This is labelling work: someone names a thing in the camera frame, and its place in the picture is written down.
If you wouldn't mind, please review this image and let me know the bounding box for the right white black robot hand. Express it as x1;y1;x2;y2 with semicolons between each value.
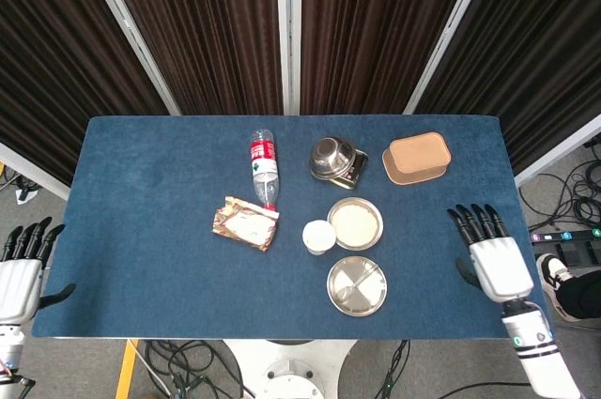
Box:
446;204;535;304

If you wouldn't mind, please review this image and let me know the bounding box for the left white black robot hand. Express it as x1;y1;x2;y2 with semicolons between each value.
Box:
0;216;77;325

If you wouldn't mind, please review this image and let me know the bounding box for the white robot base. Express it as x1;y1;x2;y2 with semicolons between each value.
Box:
220;338;361;399

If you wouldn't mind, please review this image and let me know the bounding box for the metal bowl holding rice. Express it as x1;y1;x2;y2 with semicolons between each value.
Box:
326;197;384;252

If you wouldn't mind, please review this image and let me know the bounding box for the white paper cup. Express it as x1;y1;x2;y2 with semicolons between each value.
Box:
301;219;337;256

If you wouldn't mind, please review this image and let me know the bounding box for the upturned steel bowl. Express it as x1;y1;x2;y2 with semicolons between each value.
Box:
308;137;356;180

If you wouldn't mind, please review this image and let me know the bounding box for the white black sneaker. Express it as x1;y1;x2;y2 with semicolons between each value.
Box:
536;253;578;324

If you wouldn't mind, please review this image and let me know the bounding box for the black trouser leg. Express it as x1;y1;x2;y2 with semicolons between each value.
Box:
556;269;601;321

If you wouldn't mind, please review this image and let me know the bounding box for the white paper scrap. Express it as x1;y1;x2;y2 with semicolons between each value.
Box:
16;186;42;206

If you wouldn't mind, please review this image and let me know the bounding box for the blue felt table mat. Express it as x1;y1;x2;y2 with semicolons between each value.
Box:
31;115;548;339

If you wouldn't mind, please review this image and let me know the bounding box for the empty shallow metal plate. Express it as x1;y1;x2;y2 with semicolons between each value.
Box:
326;255;389;318

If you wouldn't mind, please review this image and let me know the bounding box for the brown rectangular lidded box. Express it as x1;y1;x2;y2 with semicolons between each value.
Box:
381;131;453;186

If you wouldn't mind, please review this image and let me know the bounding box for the black digital kitchen scale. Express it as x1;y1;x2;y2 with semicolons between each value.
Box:
328;148;370;190

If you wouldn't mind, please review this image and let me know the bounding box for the dark brown curtain partition panel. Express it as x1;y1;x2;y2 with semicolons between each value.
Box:
300;0;480;117
0;0;182;201
98;0;301;117
403;0;601;189

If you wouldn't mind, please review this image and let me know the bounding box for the red gold snack packet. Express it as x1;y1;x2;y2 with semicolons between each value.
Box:
208;195;281;253

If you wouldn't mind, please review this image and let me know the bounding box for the clear bottle with red label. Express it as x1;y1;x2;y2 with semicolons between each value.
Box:
247;128;282;210

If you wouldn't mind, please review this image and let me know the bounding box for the black floor cable bundle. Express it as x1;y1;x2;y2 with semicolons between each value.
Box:
518;140;601;231
140;340;254;399

